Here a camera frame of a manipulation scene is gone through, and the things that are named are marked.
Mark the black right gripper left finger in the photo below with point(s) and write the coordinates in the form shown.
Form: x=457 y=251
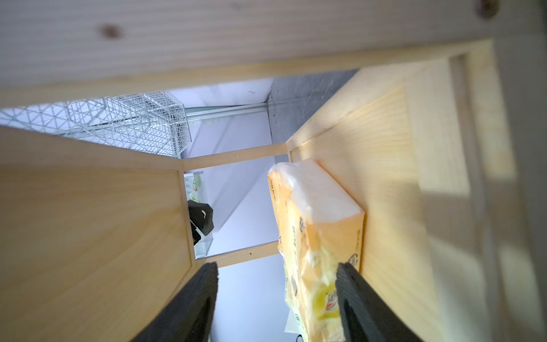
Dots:
x=189 y=316

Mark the light wooden two-tier shelf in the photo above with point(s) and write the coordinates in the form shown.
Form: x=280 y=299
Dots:
x=440 y=136

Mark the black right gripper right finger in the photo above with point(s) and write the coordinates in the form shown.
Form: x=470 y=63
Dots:
x=364 y=315

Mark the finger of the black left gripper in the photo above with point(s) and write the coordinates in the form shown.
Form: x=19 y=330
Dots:
x=201 y=219

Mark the white wire wall rack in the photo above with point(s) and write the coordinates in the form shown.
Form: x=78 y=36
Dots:
x=154 y=122

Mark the orange tissue pack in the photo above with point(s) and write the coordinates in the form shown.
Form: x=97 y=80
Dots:
x=320 y=226

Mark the aluminium frame corner post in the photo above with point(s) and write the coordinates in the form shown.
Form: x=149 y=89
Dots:
x=213 y=113

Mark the green toy in basket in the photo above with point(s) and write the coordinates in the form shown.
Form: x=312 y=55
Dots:
x=195 y=188

